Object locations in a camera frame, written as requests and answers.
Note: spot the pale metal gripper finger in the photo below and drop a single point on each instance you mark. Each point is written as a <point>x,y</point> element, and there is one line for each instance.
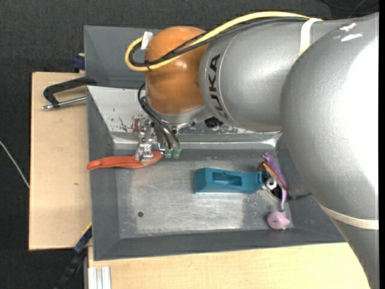
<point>147,151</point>
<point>139,154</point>

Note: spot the orange strip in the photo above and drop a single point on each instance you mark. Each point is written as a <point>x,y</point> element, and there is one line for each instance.
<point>120,162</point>

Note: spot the teal blue hollow block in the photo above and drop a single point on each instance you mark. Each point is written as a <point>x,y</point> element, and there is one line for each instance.
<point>204,181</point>

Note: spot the grey metal bin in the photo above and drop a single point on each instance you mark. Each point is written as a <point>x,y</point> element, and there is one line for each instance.
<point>180,209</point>

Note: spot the pale wood flat board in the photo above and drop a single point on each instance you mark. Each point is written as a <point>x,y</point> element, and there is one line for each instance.
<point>58,167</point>

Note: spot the purple and orange toy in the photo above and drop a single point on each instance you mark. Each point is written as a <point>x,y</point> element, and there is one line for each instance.
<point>274,169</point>

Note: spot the pink rounded toy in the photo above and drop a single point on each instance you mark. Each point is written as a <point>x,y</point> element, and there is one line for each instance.
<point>277,220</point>

